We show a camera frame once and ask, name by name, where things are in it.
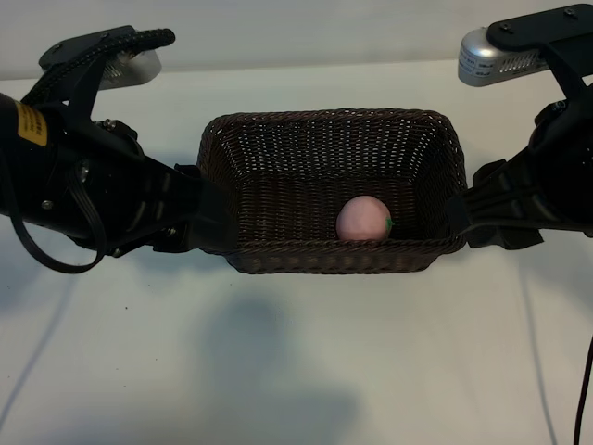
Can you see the dark brown wicker basket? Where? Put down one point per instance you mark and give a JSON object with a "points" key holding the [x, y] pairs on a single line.
{"points": [[301, 162]]}

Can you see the black camera bracket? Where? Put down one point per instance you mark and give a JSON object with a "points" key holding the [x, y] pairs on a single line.
{"points": [[83, 88], [533, 30]]}

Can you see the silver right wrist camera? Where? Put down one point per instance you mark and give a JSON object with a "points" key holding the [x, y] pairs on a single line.
{"points": [[482, 55]]}

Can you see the black left camera bracket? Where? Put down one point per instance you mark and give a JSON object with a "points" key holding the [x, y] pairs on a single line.
{"points": [[83, 88]]}

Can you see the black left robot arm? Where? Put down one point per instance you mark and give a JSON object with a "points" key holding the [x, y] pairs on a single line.
{"points": [[18, 176]]}

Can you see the pink peach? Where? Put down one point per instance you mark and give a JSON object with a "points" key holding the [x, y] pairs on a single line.
{"points": [[361, 218]]}

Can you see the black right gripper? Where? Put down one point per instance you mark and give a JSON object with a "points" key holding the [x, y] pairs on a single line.
{"points": [[560, 176]]}

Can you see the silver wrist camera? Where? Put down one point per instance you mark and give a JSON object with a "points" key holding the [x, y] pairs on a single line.
{"points": [[139, 69], [482, 55]]}

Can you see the black right camera bracket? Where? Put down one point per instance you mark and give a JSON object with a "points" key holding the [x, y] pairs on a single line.
{"points": [[533, 30]]}

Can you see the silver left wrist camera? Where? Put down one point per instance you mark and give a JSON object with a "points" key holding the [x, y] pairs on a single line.
{"points": [[139, 69]]}

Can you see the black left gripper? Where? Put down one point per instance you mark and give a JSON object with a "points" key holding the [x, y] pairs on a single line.
{"points": [[120, 185]]}

